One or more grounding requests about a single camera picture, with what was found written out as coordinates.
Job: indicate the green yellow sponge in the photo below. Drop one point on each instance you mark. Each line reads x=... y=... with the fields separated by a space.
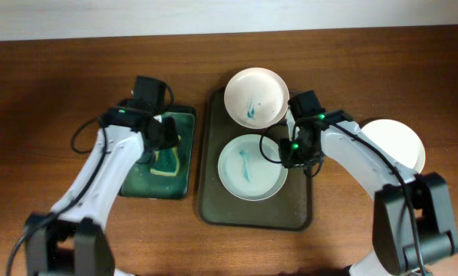
x=166 y=163

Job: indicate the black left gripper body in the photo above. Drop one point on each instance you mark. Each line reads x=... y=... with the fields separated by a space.
x=165 y=135

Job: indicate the pale green white plate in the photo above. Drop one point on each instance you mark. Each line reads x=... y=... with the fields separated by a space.
x=246 y=169

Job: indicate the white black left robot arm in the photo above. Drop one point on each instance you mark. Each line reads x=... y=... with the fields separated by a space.
x=70 y=239

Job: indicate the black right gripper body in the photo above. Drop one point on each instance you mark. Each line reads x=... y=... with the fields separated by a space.
x=294 y=153

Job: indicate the pinkish white plate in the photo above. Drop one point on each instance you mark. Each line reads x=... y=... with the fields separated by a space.
x=256 y=98

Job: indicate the dark green water tray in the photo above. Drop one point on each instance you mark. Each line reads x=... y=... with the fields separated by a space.
x=141 y=183

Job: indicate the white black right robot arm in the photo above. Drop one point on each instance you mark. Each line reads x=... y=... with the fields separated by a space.
x=413 y=223

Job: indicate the brown serving tray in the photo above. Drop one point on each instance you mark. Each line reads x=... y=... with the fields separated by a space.
x=290 y=209

